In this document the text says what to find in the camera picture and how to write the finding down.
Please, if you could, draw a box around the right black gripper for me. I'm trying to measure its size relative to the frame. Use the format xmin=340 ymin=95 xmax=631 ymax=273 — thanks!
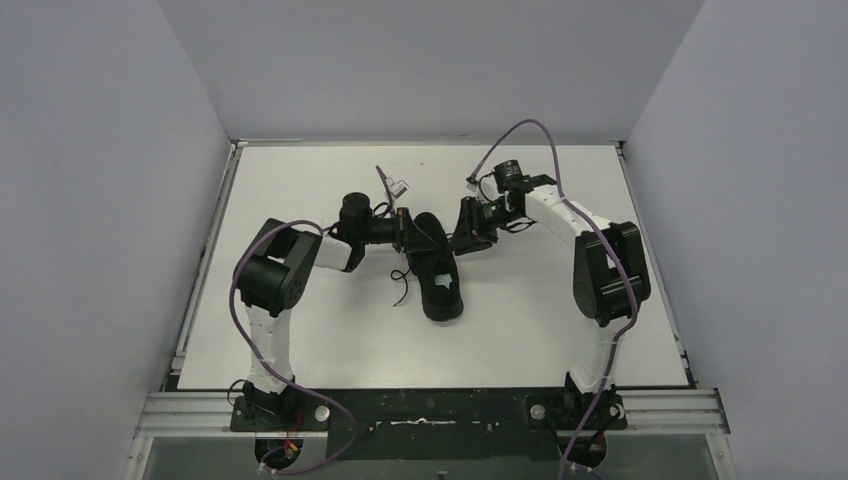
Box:
xmin=449 ymin=196 xmax=522 ymax=257

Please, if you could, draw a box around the black shoelace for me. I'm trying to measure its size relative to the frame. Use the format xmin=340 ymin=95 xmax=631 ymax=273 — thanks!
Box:
xmin=390 ymin=267 xmax=417 ymax=307

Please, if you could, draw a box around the black sneaker shoe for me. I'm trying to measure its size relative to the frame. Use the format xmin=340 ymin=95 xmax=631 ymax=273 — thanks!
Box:
xmin=407 ymin=212 xmax=464 ymax=322

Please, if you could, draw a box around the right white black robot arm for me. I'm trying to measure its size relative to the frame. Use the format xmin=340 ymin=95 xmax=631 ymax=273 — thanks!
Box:
xmin=449 ymin=160 xmax=651 ymax=427

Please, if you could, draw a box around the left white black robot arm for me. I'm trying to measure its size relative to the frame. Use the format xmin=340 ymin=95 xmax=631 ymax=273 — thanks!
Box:
xmin=233 ymin=192 xmax=448 ymax=427

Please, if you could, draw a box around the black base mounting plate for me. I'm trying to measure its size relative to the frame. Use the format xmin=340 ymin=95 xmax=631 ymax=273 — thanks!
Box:
xmin=229 ymin=387 xmax=628 ymax=470

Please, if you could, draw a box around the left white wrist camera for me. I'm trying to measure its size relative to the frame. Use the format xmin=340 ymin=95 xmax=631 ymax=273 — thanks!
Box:
xmin=386 ymin=177 xmax=409 ymax=199

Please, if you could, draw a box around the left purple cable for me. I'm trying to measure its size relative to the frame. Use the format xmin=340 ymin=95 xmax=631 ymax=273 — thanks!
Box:
xmin=228 ymin=165 xmax=409 ymax=477

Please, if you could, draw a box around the purple cable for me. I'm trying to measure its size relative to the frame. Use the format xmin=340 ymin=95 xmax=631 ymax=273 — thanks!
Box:
xmin=466 ymin=119 xmax=641 ymax=480
xmin=228 ymin=165 xmax=409 ymax=477

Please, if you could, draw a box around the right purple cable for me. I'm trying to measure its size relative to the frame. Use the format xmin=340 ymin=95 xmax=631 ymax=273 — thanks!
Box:
xmin=466 ymin=119 xmax=641 ymax=480

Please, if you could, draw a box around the aluminium frame rail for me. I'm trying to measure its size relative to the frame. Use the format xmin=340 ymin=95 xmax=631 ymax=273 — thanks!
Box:
xmin=122 ymin=388 xmax=739 ymax=479

